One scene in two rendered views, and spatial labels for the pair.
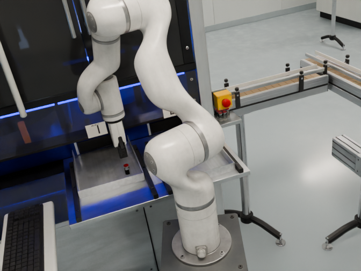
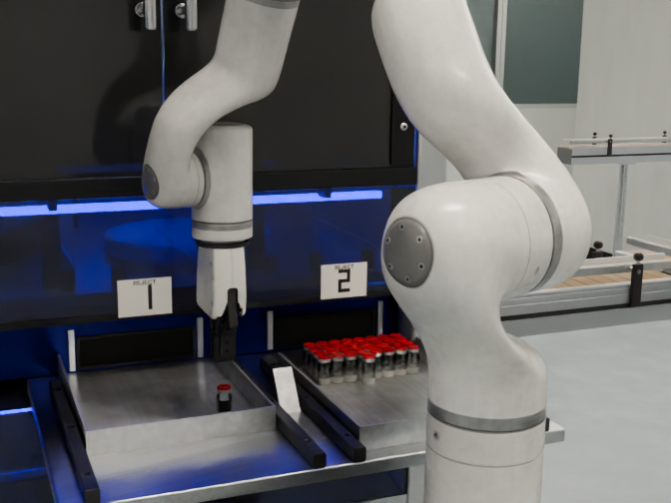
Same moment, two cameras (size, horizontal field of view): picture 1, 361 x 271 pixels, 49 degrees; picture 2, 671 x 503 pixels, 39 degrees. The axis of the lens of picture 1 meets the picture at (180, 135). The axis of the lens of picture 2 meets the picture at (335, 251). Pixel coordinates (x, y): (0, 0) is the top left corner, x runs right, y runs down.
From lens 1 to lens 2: 0.48 m
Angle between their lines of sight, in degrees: 19
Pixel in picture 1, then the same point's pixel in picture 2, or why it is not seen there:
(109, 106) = (223, 197)
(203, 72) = not seen: hidden behind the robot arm
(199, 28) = not seen: hidden behind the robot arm
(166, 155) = (467, 222)
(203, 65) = (434, 178)
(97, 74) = (221, 90)
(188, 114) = (507, 151)
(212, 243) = not seen: outside the picture
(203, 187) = (531, 360)
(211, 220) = (534, 476)
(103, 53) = (255, 31)
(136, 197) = (259, 462)
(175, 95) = (485, 89)
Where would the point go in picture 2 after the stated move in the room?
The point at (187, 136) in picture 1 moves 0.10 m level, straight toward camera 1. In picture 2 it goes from (513, 194) to (552, 211)
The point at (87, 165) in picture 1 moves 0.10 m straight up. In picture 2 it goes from (102, 392) to (100, 330)
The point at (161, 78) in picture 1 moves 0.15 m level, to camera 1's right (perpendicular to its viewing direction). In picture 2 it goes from (455, 38) to (600, 41)
